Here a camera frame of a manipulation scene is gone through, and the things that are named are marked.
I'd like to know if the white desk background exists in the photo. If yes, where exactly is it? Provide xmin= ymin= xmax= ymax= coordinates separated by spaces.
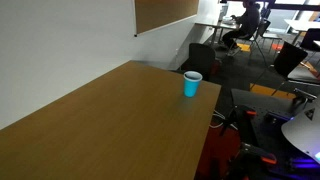
xmin=195 ymin=18 xmax=239 ymax=45

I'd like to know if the black chair near table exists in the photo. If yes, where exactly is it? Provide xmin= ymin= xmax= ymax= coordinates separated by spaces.
xmin=181 ymin=43 xmax=216 ymax=81

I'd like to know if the blue plastic cup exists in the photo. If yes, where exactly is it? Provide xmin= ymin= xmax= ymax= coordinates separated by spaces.
xmin=183 ymin=71 xmax=203 ymax=97

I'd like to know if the cork pin board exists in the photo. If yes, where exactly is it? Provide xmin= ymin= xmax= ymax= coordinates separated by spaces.
xmin=134 ymin=0 xmax=199 ymax=34

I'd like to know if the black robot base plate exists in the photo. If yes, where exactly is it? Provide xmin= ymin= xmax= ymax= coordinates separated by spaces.
xmin=226 ymin=89 xmax=320 ymax=180

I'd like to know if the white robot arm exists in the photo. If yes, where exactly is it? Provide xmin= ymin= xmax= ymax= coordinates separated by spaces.
xmin=281 ymin=108 xmax=320 ymax=164

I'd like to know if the seated person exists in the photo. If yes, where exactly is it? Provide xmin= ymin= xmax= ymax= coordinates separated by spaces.
xmin=222 ymin=0 xmax=260 ymax=56

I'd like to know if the black office chair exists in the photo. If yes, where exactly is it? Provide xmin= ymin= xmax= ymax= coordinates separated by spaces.
xmin=250 ymin=41 xmax=309 ymax=96

